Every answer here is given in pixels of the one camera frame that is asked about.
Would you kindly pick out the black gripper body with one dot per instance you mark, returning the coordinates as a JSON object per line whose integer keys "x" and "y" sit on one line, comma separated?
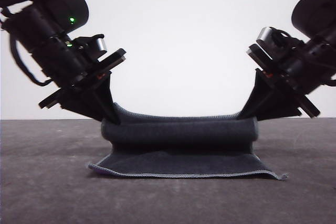
{"x": 52, "y": 53}
{"x": 302, "y": 72}

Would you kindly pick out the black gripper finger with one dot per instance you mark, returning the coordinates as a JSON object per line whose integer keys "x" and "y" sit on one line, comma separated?
{"x": 106, "y": 95}
{"x": 258, "y": 98}
{"x": 86, "y": 103}
{"x": 281, "y": 108}

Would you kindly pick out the purple towel with grey hem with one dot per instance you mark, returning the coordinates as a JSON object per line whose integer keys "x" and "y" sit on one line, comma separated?
{"x": 178, "y": 132}

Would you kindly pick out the grey table cloth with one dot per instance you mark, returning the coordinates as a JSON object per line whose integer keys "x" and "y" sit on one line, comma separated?
{"x": 52, "y": 195}

